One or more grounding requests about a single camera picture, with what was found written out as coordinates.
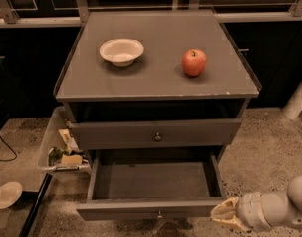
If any grey drawer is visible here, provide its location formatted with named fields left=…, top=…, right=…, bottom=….
left=77, top=147, right=226, bottom=221
left=70, top=118, right=241, bottom=150

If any metal railing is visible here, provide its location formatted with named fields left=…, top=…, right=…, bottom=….
left=0, top=0, right=302, bottom=28

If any red apple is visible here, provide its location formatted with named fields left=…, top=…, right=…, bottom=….
left=182, top=49, right=207, bottom=77

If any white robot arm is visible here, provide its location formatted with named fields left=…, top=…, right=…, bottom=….
left=210, top=176, right=302, bottom=232

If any grey drawer cabinet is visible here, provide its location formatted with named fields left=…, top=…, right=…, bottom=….
left=53, top=10, right=262, bottom=163

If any black cable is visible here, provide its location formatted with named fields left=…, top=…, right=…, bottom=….
left=0, top=132, right=19, bottom=163

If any white bowl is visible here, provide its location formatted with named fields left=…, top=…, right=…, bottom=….
left=99, top=39, right=144, bottom=67

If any clear plastic bin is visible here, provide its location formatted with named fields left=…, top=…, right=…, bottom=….
left=38, top=107, right=91, bottom=182

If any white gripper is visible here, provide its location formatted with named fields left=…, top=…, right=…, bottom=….
left=210, top=192, right=271, bottom=232

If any white plate on floor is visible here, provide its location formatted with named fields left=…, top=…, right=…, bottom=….
left=0, top=182, right=23, bottom=209

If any grey top drawer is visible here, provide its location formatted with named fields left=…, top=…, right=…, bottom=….
left=70, top=118, right=241, bottom=150

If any yellow item in bin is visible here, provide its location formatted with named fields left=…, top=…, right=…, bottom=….
left=61, top=155, right=83, bottom=166

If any white pole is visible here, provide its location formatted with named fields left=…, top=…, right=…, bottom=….
left=282, top=81, right=302, bottom=119

